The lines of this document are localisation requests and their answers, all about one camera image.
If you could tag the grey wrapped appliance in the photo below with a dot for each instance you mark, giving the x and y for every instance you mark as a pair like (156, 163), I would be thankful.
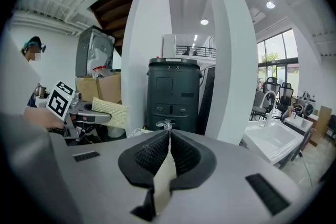
(92, 49)

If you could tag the round ceiling lamp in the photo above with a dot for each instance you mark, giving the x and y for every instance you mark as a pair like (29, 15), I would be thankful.
(204, 21)
(270, 4)

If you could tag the white sink stand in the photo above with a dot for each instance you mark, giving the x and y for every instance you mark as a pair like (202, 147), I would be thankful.
(302, 124)

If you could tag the grey office chair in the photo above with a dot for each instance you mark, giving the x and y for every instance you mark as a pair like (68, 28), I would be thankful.
(258, 107)

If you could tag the dark grey tall appliance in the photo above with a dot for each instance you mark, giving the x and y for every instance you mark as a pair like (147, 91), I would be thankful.
(173, 97)

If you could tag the white gooseneck faucet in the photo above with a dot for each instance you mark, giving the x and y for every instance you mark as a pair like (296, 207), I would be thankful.
(270, 105)

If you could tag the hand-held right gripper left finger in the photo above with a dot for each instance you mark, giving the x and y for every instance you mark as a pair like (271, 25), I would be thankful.
(105, 178)

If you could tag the yellow sponge cloth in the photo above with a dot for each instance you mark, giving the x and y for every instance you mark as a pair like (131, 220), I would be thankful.
(113, 111)

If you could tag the wooden staircase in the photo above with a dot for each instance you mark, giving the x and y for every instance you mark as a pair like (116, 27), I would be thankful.
(115, 15)

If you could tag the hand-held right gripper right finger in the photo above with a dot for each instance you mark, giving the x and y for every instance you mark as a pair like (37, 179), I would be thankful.
(223, 186)

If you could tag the black mesh office chair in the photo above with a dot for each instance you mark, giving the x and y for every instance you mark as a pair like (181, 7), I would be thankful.
(286, 97)
(270, 89)

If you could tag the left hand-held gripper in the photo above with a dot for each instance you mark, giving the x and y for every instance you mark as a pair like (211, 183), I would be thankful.
(60, 101)

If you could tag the chrome faucet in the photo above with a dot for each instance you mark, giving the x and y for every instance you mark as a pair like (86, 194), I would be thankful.
(165, 123)

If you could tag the large cardboard box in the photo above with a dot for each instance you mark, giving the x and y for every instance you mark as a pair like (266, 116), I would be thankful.
(105, 89)

